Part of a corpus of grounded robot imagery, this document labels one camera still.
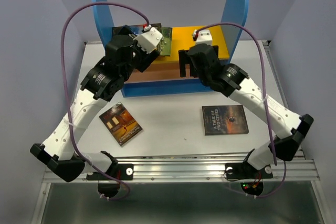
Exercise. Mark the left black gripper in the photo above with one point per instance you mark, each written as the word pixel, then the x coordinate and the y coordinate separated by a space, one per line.
pixel 146 59

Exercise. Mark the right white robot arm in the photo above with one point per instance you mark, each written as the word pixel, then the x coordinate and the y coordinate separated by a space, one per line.
pixel 288 129

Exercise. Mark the blue yellow wooden bookshelf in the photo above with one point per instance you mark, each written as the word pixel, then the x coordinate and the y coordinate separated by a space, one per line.
pixel 163 76

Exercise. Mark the Three Days to See book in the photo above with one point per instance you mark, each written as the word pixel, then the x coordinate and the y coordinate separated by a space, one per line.
pixel 136 29

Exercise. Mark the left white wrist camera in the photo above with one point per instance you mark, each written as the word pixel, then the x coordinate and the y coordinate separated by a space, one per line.
pixel 148 40

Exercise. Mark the Animal Farm book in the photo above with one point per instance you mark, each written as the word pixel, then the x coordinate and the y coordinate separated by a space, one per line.
pixel 164 47

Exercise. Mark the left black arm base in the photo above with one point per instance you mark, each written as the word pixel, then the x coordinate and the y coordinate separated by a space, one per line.
pixel 113 187

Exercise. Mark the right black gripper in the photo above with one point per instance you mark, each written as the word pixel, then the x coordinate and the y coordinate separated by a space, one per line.
pixel 185 59

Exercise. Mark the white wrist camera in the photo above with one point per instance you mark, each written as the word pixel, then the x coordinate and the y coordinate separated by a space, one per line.
pixel 202 37
pixel 148 40

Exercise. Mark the Tale of Two Cities book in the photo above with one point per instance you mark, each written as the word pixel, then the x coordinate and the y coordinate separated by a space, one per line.
pixel 224 120

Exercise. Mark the Edward Tulane book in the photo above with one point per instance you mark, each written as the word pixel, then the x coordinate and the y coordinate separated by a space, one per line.
pixel 121 124

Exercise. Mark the aluminium mounting rail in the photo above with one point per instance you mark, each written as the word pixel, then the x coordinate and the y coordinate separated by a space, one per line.
pixel 202 169

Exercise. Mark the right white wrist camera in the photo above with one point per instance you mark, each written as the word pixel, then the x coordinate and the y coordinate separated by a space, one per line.
pixel 202 37

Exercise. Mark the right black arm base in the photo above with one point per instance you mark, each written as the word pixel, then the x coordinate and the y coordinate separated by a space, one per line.
pixel 250 179

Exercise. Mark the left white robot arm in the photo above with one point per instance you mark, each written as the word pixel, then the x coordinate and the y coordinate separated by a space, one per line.
pixel 59 151

